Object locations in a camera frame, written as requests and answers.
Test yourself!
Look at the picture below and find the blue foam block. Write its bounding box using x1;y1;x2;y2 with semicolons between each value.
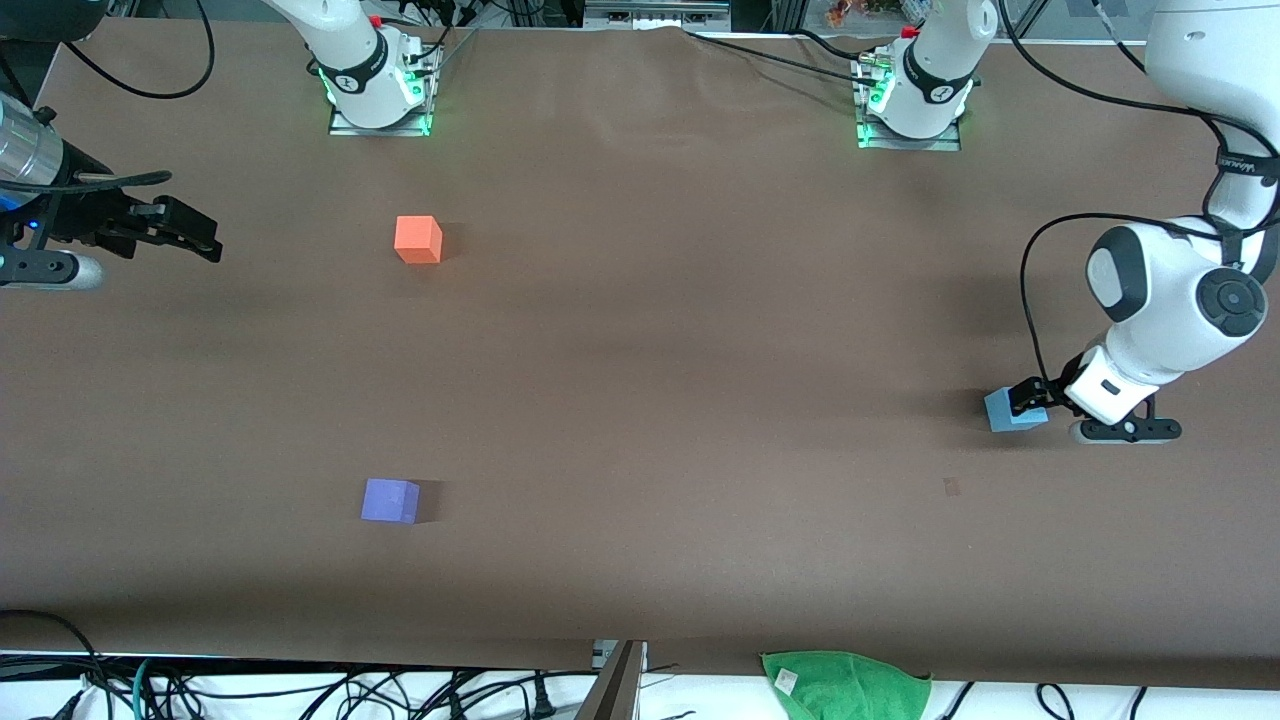
984;387;1049;433

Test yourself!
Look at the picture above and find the orange foam block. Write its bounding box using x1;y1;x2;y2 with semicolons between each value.
394;215;444;265

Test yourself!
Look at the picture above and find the purple foam block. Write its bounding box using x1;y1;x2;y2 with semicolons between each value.
361;478;422;525

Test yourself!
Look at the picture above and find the green microfibre cloth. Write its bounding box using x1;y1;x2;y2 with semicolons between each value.
760;651;933;720

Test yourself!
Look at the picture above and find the brown table cover sheet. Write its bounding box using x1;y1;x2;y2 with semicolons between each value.
0;17;1280;691

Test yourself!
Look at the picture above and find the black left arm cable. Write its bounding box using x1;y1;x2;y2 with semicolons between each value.
998;0;1280;393

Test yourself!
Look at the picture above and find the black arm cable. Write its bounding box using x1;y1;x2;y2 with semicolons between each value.
998;0;1280;393
0;0;217;193

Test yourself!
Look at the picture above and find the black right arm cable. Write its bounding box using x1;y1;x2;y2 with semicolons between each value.
0;0;217;193

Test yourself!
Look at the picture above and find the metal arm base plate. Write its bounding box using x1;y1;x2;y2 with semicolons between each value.
856;55;963;152
329;45;434;138

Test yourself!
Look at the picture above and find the black base cable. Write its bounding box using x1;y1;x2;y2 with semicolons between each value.
384;0;479;61

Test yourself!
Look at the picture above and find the short black table cable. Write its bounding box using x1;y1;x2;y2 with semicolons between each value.
794;28;876;61

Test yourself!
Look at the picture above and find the long black table cable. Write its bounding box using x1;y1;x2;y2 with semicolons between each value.
684;30;883;83

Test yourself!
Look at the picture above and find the thick black looped cable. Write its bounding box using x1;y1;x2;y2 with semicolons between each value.
0;609;113;720

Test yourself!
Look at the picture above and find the grey metal post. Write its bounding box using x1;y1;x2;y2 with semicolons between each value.
575;640;647;720

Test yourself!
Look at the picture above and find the tangled black cable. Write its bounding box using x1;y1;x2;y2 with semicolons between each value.
155;665;561;720

